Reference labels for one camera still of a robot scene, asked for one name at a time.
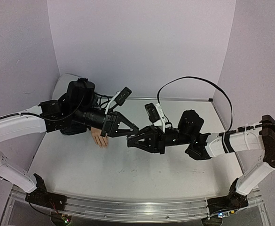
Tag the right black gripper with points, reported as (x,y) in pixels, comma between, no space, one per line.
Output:
(161,141)

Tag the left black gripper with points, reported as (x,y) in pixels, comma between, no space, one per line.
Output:
(114,117)

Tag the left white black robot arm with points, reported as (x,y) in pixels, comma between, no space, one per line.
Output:
(47,117)

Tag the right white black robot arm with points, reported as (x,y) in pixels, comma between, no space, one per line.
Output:
(258,136)

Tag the mannequin hand with long nails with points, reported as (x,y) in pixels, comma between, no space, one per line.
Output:
(101,141)

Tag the black jacket sleeve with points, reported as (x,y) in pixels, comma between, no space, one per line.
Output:
(71,129)

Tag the aluminium back rail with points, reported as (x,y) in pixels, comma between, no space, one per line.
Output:
(171,99)

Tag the aluminium rail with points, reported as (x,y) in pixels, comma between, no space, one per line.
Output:
(19,212)
(171,99)

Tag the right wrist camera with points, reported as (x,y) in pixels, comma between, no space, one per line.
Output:
(156,115)

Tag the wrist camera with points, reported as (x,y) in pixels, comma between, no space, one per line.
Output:
(118,99)
(156,115)

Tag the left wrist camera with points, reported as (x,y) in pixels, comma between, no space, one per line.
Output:
(118,99)

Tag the aluminium front rail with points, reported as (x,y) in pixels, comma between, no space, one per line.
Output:
(19,212)

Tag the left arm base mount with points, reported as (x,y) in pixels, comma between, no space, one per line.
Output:
(42,197)

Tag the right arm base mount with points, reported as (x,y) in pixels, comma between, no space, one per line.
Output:
(232,201)

